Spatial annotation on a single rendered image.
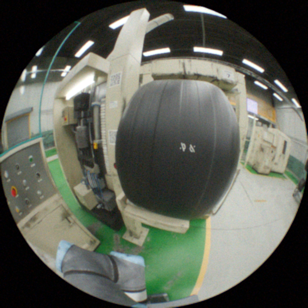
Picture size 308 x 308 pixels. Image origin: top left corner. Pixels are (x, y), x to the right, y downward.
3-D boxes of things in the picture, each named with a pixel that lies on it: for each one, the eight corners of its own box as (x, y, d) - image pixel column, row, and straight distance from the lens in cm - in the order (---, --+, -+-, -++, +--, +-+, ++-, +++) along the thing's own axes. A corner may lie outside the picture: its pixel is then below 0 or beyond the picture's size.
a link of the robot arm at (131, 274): (102, 248, 32) (130, 252, 38) (101, 281, 35) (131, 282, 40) (119, 253, 24) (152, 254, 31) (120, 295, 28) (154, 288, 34)
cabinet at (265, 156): (258, 174, 490) (267, 145, 472) (252, 168, 530) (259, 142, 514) (268, 176, 557) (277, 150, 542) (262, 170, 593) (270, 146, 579)
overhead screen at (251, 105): (246, 110, 432) (246, 97, 448) (246, 110, 436) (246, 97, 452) (257, 114, 466) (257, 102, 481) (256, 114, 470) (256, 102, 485)
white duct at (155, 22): (95, 70, 127) (164, 13, 168) (103, 73, 133) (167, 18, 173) (100, 73, 116) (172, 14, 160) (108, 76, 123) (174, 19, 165)
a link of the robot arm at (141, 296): (103, 283, 35) (129, 281, 40) (104, 293, 37) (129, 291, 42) (128, 295, 28) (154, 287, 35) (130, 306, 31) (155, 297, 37)
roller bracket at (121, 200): (118, 210, 55) (115, 198, 48) (146, 175, 80) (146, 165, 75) (123, 212, 54) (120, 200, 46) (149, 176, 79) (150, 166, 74)
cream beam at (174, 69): (150, 76, 72) (151, 60, 80) (160, 88, 94) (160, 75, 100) (238, 85, 77) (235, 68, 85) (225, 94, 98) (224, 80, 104)
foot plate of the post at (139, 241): (122, 237, 139) (121, 236, 135) (131, 222, 146) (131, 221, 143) (141, 246, 133) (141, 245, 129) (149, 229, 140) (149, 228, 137)
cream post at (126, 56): (129, 236, 138) (131, 11, 131) (133, 228, 142) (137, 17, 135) (138, 240, 135) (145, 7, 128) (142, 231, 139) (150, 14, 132)
